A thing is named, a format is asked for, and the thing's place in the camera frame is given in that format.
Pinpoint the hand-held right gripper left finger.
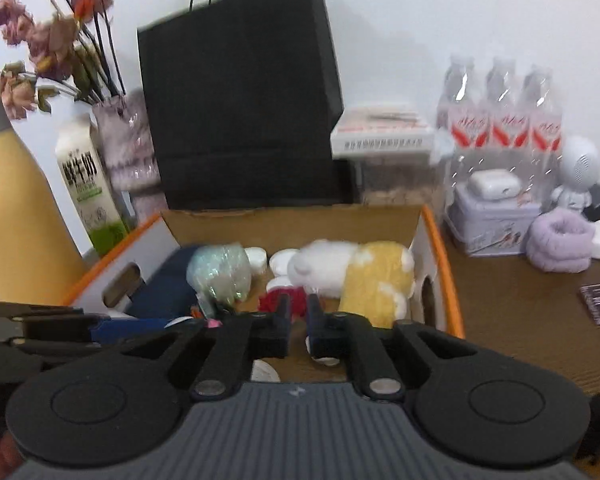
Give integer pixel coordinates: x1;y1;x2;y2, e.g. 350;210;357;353
122;292;292;403

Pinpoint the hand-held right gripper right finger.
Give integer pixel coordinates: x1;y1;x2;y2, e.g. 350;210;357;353
306;292;481;403

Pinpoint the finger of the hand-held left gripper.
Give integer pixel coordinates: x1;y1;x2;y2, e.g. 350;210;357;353
0;303;147;342
9;338;127;362

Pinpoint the red rose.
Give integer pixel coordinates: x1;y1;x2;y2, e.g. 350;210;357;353
257;285;311;323

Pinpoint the white round container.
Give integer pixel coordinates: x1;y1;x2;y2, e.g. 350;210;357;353
251;359;282;383
245;247;269;277
270;251;297;277

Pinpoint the navy blue case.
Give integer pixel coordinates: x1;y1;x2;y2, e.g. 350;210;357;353
130;245;203;321

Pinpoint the red cardboard box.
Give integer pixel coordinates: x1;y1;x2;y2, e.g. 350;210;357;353
62;203;467;386

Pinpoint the white and yellow plush toy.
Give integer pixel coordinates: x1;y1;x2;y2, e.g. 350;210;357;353
282;239;416;328

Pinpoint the clear wrapped greenish ball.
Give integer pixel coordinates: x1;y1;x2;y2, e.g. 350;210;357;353
186;244;256;311

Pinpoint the milk carton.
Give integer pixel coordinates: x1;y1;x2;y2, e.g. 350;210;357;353
55;112;131;258

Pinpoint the yellow thermos jug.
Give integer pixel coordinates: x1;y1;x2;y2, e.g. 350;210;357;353
0;82;88;303

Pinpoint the purple wrapped vase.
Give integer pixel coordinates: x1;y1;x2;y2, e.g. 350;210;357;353
91;91;168;228

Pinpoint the lavender tin box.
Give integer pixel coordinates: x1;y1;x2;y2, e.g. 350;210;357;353
442;180;543;258

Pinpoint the white flat box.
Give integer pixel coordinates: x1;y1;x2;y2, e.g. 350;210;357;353
330;105;436;158

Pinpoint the black paper bag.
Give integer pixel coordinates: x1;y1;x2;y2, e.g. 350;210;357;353
136;0;353;211

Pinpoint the white earbuds case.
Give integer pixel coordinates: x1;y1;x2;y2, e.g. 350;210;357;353
467;170;522;200

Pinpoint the purple fluffy scrunchie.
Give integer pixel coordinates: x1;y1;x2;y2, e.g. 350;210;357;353
525;208;596;274

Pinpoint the pack of water bottles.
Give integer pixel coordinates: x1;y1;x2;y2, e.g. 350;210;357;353
436;54;491;211

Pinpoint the clear water bottle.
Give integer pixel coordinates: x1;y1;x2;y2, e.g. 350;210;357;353
522;65;566;211
484;57;531;176

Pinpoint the dried flower bunch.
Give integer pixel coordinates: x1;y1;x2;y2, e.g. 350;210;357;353
0;0;128;121

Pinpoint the white robot figure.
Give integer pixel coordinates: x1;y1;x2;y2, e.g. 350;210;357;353
550;136;600;221

